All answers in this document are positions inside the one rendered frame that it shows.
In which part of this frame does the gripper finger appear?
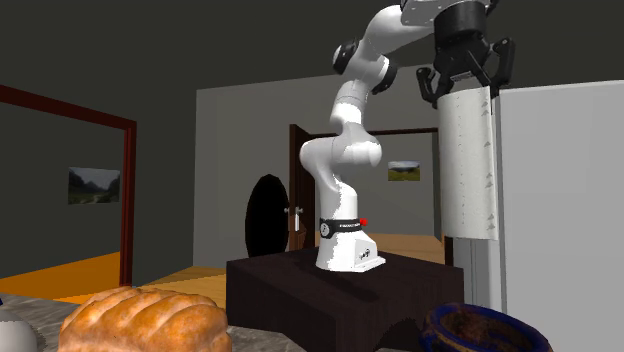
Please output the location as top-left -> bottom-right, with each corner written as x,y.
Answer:
416,66 -> 453,110
488,36 -> 517,99

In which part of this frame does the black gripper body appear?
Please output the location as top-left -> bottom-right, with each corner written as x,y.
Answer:
432,1 -> 496,85

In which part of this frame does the white paper towel roll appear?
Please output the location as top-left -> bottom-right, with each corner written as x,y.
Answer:
436,86 -> 500,242

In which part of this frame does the grey refrigerator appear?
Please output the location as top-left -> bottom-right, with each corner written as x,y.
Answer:
453,79 -> 624,352

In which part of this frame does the dark brown door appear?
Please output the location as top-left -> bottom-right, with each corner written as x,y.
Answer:
287,123 -> 319,253

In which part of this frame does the black oval object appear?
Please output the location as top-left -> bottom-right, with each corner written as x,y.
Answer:
244,173 -> 291,259

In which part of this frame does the dark brown robot stand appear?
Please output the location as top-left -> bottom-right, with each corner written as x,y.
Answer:
225,246 -> 466,352

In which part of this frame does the dark blue bowl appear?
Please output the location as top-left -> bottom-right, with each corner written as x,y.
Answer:
419,302 -> 555,352

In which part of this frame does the golden brown bread loaf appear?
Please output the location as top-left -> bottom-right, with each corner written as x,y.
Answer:
57,285 -> 234,352

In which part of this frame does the white rounded object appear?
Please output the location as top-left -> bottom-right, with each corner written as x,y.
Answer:
0,305 -> 40,352

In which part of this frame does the green field wall picture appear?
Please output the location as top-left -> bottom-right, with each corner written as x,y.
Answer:
387,160 -> 422,183

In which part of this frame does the dark red door frame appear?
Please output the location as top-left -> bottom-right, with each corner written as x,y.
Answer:
0,83 -> 138,288

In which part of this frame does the mountain landscape wall picture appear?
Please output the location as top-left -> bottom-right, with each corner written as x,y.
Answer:
67,166 -> 122,206

